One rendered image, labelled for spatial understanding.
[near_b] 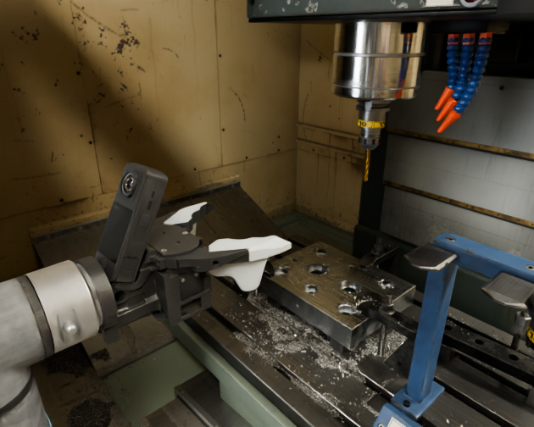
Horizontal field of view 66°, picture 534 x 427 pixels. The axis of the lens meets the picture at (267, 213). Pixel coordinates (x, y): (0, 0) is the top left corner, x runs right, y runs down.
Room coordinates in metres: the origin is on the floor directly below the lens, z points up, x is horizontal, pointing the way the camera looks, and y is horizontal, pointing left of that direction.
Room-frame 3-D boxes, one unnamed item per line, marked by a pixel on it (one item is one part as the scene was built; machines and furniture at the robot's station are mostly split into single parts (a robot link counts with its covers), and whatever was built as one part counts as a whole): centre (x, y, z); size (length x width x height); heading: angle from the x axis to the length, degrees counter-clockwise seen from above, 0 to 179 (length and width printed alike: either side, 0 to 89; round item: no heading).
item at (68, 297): (0.31, 0.18, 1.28); 0.08 x 0.05 x 0.08; 42
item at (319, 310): (0.81, -0.15, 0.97); 0.29 x 0.23 x 0.05; 41
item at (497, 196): (1.08, -0.53, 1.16); 0.48 x 0.05 x 0.51; 41
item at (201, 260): (0.37, 0.06, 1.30); 0.09 x 0.05 x 0.02; 96
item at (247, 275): (0.38, 0.02, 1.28); 0.09 x 0.03 x 0.06; 96
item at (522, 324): (0.63, -0.48, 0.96); 0.03 x 0.03 x 0.13
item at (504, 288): (0.43, -0.31, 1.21); 0.07 x 0.05 x 0.01; 131
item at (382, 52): (0.79, -0.20, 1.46); 0.16 x 0.16 x 0.12
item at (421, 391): (0.55, -0.27, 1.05); 0.10 x 0.05 x 0.30; 131
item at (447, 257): (0.52, -0.23, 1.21); 0.07 x 0.05 x 0.01; 131
